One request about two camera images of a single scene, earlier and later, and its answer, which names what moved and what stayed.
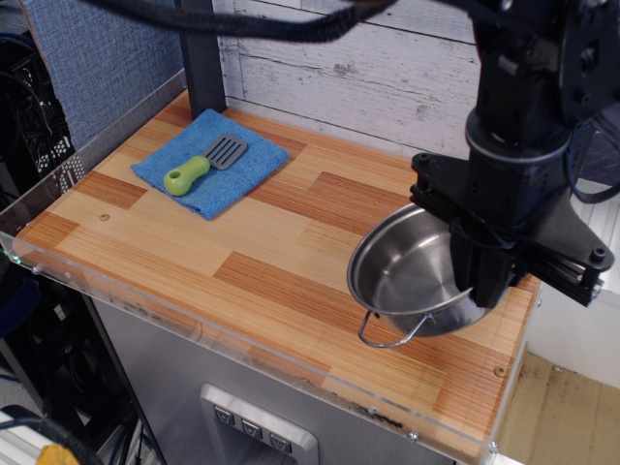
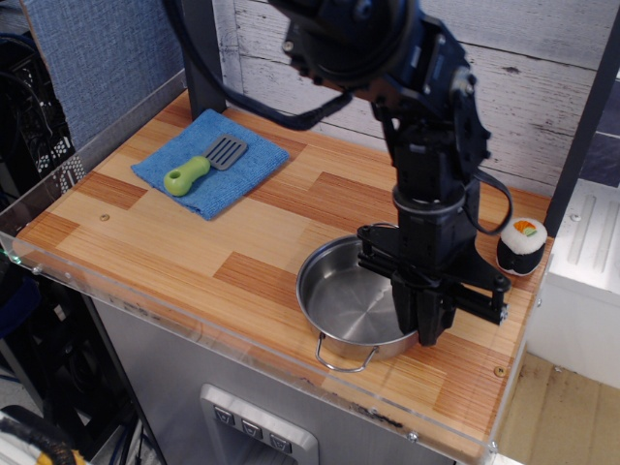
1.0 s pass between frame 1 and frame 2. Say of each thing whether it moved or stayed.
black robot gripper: moved
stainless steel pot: moved
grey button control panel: stayed
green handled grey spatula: stayed
